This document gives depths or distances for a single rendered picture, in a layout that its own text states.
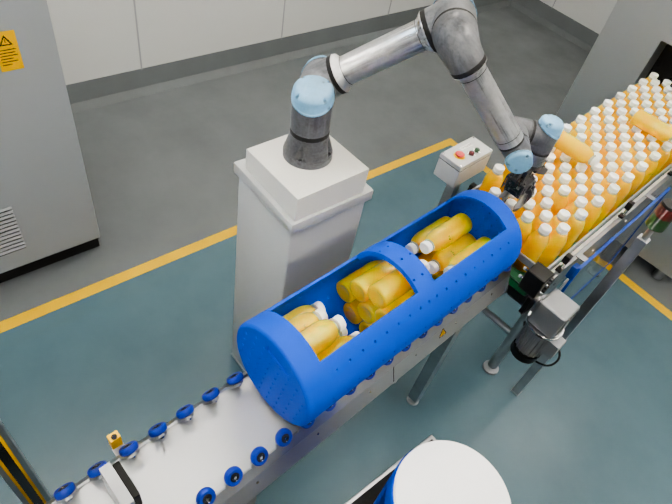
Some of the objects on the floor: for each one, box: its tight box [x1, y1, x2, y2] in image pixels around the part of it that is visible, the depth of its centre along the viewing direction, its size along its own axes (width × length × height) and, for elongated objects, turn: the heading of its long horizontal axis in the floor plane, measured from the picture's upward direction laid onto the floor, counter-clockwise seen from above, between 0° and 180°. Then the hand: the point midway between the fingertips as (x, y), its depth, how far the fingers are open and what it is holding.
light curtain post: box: [0, 420, 52, 504], centre depth 134 cm, size 6×6×170 cm
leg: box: [407, 327, 462, 406], centre depth 234 cm, size 6×6×63 cm
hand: (510, 203), depth 191 cm, fingers closed on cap, 4 cm apart
